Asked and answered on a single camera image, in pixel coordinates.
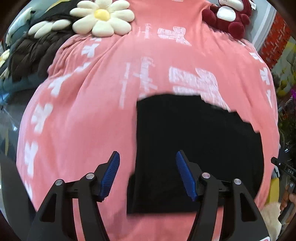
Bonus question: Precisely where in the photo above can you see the yellow and purple flowers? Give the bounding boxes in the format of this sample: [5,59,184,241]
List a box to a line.
[272,69,295,147]

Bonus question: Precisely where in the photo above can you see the black small garment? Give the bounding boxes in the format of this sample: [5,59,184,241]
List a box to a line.
[127,94,264,214]

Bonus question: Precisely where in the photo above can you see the blue-grey sofa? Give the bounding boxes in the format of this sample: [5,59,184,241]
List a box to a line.
[1,1,54,94]

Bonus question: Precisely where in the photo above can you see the dark red plush toy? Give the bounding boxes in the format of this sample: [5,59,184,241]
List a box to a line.
[202,0,253,40]

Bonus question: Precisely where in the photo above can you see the white goose plush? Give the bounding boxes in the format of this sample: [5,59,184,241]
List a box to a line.
[5,7,32,45]

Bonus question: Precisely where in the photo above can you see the beige fluffy rug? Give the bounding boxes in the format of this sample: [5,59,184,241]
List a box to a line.
[260,202,282,241]

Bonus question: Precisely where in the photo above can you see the white daisy plush pillow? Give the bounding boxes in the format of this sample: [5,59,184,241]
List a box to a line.
[70,1,135,38]

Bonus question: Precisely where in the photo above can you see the dark brown puffer jacket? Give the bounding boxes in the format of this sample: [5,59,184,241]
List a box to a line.
[9,29,74,80]

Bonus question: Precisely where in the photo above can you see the pink printed blanket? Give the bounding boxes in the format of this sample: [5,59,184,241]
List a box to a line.
[16,1,280,240]

